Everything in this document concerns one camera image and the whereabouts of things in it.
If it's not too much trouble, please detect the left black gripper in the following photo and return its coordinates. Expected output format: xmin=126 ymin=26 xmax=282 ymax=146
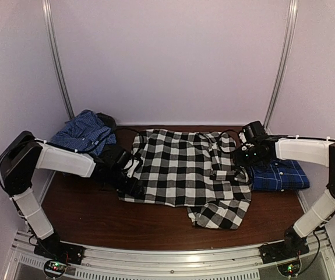
xmin=108 ymin=168 xmax=145 ymax=198

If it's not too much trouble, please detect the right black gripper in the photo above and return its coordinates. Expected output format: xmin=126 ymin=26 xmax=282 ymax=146
xmin=232 ymin=145 xmax=265 ymax=167

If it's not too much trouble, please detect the black white checkered shirt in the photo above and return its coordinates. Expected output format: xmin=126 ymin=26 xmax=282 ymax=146
xmin=117 ymin=129 xmax=252 ymax=230

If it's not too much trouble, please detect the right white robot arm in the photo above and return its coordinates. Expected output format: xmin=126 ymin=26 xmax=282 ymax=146
xmin=232 ymin=134 xmax=335 ymax=258

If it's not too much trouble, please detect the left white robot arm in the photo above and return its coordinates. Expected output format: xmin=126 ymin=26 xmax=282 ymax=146
xmin=0 ymin=131 xmax=144 ymax=259

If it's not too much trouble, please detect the folded blue plaid shirt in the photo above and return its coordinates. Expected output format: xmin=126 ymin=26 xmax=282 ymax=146
xmin=246 ymin=160 xmax=310 ymax=192

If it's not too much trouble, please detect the crumpled blue dotted shirt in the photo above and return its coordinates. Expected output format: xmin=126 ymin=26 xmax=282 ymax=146
xmin=50 ymin=110 xmax=117 ymax=156

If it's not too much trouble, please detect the black pinstripe shirt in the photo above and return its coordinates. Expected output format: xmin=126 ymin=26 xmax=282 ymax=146
xmin=96 ymin=113 xmax=117 ymax=131

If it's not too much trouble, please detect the left circuit board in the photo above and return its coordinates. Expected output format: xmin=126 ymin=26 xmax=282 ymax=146
xmin=43 ymin=260 xmax=68 ymax=277

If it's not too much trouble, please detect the circuit board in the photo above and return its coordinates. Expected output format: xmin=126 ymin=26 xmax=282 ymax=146
xmin=277 ymin=262 xmax=301 ymax=278
xmin=43 ymin=260 xmax=68 ymax=277

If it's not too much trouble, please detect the right circuit board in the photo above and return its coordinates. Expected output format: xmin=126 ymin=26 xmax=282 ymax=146
xmin=277 ymin=262 xmax=301 ymax=278

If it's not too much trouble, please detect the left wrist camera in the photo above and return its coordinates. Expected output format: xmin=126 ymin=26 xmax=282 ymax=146
xmin=111 ymin=145 xmax=142 ymax=172

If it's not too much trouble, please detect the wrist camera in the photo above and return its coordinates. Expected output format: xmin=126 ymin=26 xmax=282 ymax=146
xmin=238 ymin=120 xmax=266 ymax=144
xmin=111 ymin=145 xmax=142 ymax=172

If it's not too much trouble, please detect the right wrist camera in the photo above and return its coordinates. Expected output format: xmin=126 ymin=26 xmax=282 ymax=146
xmin=238 ymin=120 xmax=266 ymax=144

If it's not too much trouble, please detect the right black cable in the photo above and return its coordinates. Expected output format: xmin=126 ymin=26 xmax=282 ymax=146
xmin=217 ymin=129 xmax=244 ymax=152

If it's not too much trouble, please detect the black cable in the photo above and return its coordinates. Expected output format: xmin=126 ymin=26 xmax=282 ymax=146
xmin=108 ymin=125 xmax=144 ymax=138
xmin=217 ymin=129 xmax=244 ymax=152

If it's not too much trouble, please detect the left black cable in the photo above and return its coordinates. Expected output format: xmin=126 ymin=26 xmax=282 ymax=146
xmin=108 ymin=125 xmax=144 ymax=138

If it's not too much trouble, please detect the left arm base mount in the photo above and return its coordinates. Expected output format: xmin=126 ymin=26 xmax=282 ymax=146
xmin=34 ymin=239 xmax=84 ymax=265

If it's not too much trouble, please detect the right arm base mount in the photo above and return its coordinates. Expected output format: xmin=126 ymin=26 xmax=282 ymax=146
xmin=259 ymin=241 xmax=309 ymax=264

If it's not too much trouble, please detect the front aluminium rail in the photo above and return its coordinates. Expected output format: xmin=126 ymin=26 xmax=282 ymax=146
xmin=5 ymin=228 xmax=335 ymax=280

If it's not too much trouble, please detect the right aluminium frame post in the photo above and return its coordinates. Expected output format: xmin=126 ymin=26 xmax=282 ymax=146
xmin=263 ymin=0 xmax=299 ymax=130

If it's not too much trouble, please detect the aluminium frame post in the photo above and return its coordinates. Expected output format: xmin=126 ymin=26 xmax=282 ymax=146
xmin=263 ymin=0 xmax=299 ymax=130
xmin=41 ymin=0 xmax=75 ymax=120

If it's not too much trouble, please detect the left aluminium frame post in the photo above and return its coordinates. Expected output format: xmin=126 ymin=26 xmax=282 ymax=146
xmin=41 ymin=0 xmax=75 ymax=120

